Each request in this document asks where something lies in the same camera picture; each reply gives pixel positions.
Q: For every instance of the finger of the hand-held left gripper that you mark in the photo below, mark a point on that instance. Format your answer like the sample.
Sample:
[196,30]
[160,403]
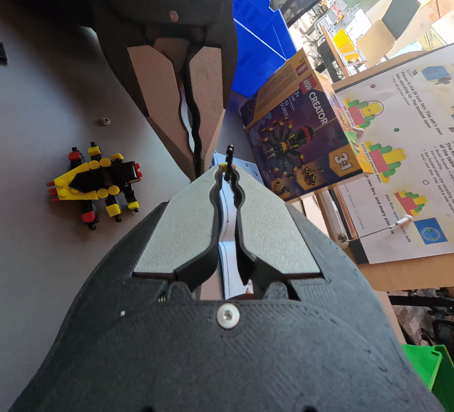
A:
[209,93]
[156,82]

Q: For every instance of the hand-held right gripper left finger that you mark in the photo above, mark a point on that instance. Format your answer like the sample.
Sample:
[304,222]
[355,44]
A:
[177,234]

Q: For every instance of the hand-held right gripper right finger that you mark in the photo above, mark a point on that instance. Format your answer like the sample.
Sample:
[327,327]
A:
[276,238]

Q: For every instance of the black lego plate yellow stud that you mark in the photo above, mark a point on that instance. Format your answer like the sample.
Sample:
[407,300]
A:
[229,163]

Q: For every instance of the open lego instruction booklet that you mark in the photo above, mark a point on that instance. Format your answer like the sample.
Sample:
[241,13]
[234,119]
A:
[228,270]

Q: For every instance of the yellow black lego spider model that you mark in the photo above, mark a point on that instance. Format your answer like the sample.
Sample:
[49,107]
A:
[103,178]

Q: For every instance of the lego set box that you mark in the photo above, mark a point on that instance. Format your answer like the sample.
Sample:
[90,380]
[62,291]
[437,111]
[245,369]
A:
[301,135]

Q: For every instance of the yellow bin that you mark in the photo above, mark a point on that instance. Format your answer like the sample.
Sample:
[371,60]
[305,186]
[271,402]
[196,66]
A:
[344,41]

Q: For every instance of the small black table fitting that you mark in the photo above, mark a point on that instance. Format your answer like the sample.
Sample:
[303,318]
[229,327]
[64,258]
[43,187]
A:
[3,54]

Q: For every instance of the printed task sheet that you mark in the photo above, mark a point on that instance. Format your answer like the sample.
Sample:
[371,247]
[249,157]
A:
[408,135]

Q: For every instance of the green plastic bin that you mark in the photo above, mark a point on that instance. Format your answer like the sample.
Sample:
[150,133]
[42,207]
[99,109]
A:
[422,362]

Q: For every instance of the chair with black backrest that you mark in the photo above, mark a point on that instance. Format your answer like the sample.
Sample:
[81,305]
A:
[400,7]

